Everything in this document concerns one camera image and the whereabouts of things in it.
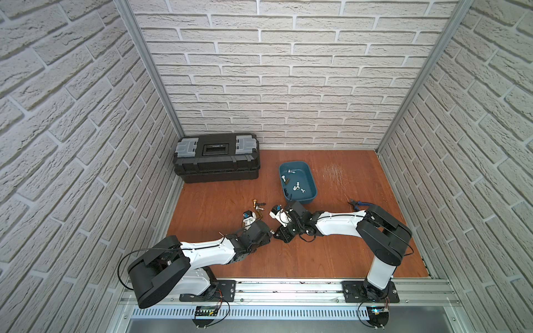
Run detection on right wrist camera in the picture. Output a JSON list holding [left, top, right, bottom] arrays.
[[269, 205, 288, 227]]

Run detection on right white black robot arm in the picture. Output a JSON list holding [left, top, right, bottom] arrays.
[[269, 201, 412, 301]]

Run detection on left controller board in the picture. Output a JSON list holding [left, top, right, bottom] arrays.
[[192, 305, 220, 328]]

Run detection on teal plastic storage bin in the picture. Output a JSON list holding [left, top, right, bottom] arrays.
[[278, 161, 318, 205]]

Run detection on black toolbox grey latches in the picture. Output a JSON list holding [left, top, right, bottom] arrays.
[[173, 133, 260, 184]]

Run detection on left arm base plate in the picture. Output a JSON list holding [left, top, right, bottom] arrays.
[[179, 280, 236, 302]]

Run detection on blue handled pliers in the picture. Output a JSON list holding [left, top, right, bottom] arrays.
[[348, 199, 373, 212]]

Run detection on aluminium front rail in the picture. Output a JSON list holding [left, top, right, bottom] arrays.
[[120, 277, 461, 309]]

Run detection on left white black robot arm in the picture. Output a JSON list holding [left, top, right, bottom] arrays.
[[127, 221, 273, 309]]

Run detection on controller board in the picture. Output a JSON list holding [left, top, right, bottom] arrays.
[[366, 307, 389, 329], [192, 305, 220, 328]]

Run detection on right controller board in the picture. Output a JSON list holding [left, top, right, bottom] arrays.
[[366, 307, 389, 329]]

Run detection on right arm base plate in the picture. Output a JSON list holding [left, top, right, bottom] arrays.
[[341, 280, 400, 303]]

